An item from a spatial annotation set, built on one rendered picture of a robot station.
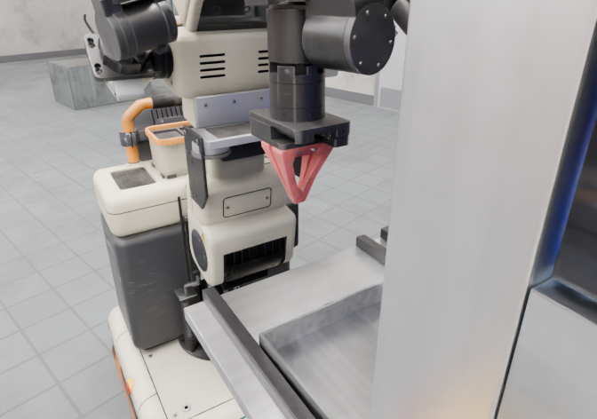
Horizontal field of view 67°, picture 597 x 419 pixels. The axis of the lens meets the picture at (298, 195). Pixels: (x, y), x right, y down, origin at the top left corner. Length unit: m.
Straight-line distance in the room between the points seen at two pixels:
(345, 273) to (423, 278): 0.55
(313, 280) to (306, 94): 0.35
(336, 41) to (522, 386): 0.29
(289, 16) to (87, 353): 1.75
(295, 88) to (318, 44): 0.06
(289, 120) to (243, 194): 0.60
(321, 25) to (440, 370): 0.29
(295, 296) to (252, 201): 0.42
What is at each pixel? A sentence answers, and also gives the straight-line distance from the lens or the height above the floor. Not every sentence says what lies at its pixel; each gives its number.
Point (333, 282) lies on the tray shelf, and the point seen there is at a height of 0.88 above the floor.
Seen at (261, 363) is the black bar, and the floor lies 0.90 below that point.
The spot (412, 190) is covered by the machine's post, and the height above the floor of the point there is 1.22.
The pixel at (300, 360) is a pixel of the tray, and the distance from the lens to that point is 0.59.
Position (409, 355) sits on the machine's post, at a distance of 0.22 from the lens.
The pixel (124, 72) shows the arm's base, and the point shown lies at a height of 1.16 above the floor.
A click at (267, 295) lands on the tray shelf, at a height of 0.88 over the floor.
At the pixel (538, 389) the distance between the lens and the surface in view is 0.18.
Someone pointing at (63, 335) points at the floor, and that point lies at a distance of 2.16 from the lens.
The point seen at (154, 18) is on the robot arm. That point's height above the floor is 1.25.
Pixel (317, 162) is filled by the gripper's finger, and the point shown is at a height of 1.12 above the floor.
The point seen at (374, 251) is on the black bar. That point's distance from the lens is 0.77.
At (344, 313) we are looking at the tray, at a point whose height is 0.89.
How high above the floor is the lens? 1.30
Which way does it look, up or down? 25 degrees down
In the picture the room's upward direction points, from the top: straight up
